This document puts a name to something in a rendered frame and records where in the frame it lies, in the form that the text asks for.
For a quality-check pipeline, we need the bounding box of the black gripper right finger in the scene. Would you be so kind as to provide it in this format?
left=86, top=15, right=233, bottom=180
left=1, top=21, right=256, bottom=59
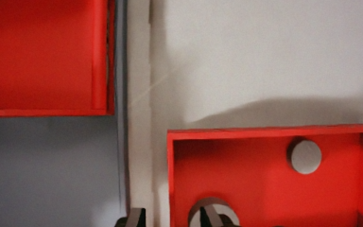
left=200, top=206, right=242, bottom=227

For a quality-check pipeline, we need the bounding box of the grey metal shelf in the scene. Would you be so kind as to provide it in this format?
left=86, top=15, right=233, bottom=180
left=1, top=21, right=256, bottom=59
left=0, top=0, right=130, bottom=227

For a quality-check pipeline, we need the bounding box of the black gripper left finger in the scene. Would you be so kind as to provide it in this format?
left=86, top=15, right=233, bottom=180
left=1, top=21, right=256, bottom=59
left=114, top=208, right=147, bottom=227

